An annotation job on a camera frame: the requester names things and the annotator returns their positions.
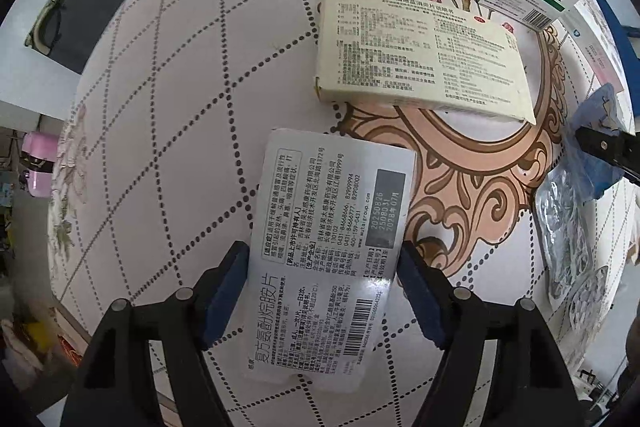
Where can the pink suitcase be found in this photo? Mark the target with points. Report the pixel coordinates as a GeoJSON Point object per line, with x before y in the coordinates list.
{"type": "Point", "coordinates": [40, 157]}

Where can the cream medicine box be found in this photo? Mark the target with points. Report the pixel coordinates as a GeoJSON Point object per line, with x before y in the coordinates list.
{"type": "Point", "coordinates": [415, 47]}

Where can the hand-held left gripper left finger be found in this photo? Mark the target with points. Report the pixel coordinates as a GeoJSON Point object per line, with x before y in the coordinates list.
{"type": "Point", "coordinates": [227, 292]}

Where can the white medicine box black text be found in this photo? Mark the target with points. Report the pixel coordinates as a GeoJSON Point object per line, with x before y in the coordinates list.
{"type": "Point", "coordinates": [325, 217]}

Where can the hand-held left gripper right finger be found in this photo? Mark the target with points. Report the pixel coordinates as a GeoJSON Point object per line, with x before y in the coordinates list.
{"type": "Point", "coordinates": [417, 292]}

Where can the blue plastic wrapper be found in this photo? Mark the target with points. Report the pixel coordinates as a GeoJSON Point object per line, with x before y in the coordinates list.
{"type": "Point", "coordinates": [595, 112]}

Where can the table with patterned tablecloth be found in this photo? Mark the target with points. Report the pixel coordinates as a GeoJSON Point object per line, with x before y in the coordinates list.
{"type": "Point", "coordinates": [200, 107]}

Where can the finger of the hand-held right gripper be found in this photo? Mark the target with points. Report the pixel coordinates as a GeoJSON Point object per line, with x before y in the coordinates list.
{"type": "Point", "coordinates": [605, 147]}

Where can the silver blister pack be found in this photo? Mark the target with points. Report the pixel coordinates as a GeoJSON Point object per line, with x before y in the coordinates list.
{"type": "Point", "coordinates": [595, 302]}
{"type": "Point", "coordinates": [565, 217]}

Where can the white and pink medicine box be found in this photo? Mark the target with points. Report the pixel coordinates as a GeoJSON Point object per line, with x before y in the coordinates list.
{"type": "Point", "coordinates": [595, 42]}

